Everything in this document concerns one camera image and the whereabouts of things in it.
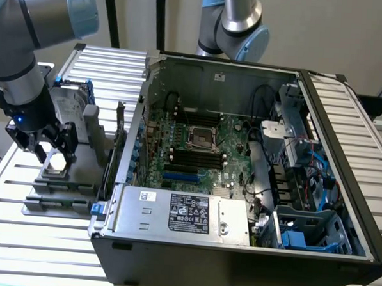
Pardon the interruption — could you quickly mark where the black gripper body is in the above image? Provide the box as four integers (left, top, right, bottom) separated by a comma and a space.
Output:
0, 88, 62, 152

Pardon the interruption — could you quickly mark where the graphics card with metal bracket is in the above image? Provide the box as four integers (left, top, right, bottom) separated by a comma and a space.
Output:
96, 99, 131, 202

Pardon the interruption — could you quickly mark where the black expansion slot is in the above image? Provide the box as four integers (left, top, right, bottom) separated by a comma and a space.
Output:
163, 163, 201, 175

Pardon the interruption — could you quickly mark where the grey disk bay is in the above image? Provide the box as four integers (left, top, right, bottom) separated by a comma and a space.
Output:
268, 203, 357, 256

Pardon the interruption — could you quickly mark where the green motherboard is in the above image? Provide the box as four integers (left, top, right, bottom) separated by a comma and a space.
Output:
132, 104, 262, 203

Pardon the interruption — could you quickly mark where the grey metal drive cage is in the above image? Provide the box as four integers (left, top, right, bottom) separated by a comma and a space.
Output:
258, 81, 325, 168

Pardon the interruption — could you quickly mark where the blue flat wire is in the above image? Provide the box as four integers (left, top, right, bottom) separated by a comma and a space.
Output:
305, 148, 340, 205

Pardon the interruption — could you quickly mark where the blue expansion slot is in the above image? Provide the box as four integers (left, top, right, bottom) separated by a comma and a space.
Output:
161, 171, 200, 184

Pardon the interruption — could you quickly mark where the thin black table cable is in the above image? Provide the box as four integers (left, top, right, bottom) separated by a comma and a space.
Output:
306, 70, 377, 120

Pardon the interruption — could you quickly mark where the dark grey CPU holder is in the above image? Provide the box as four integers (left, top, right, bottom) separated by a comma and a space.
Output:
38, 147, 71, 180

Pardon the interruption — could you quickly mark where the silver power supply unit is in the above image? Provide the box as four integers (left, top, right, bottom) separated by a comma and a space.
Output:
99, 184, 254, 248

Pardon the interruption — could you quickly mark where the silver hard disk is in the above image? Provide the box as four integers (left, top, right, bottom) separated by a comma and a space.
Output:
45, 77, 96, 145

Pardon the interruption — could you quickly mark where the black upright pole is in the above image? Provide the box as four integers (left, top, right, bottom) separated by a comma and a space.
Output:
152, 0, 169, 52
99, 0, 123, 49

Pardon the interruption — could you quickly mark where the grey upright disk bracket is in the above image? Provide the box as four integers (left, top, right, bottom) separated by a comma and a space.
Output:
81, 103, 114, 152

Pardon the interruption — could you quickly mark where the black RAM slot bank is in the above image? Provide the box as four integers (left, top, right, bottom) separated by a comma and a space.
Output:
170, 147, 226, 170
175, 110, 223, 128

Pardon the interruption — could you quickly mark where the black open PC case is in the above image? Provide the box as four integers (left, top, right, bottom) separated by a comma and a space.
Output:
86, 47, 382, 286

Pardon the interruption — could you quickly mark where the grey parts rack plate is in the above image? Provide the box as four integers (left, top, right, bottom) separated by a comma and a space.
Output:
20, 116, 124, 223

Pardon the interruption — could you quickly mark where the blue case latch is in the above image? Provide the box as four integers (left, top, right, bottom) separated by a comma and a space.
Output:
90, 201, 107, 217

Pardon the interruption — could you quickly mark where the short black looped wire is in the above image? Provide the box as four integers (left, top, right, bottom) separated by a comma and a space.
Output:
164, 90, 181, 112

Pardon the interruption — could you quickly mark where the silver chipset heatsink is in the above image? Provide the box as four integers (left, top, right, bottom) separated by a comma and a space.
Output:
211, 186, 234, 199

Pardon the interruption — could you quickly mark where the silver square CPU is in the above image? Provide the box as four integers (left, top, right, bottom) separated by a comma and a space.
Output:
49, 154, 67, 173

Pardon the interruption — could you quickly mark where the metal CPU socket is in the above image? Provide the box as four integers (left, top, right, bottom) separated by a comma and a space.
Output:
185, 124, 219, 152

